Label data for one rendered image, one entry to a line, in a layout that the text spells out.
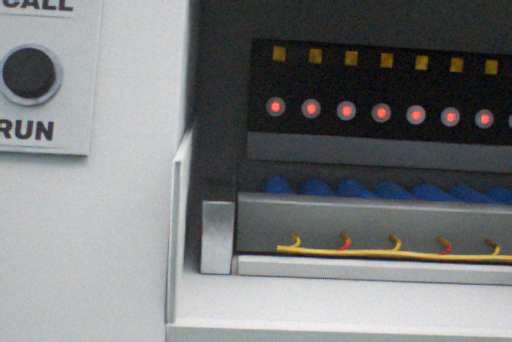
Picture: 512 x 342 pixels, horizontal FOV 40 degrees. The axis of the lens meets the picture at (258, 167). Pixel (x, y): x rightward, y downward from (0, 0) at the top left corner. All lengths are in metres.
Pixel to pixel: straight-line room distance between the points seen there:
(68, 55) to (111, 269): 0.07
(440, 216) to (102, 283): 0.15
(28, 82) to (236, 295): 0.10
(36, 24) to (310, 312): 0.13
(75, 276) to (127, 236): 0.02
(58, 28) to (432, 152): 0.25
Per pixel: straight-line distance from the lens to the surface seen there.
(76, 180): 0.22
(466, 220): 0.30
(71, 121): 0.23
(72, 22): 0.24
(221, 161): 0.42
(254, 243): 0.29
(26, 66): 0.23
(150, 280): 0.22
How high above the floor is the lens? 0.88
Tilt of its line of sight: 11 degrees up
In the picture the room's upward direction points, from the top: 2 degrees clockwise
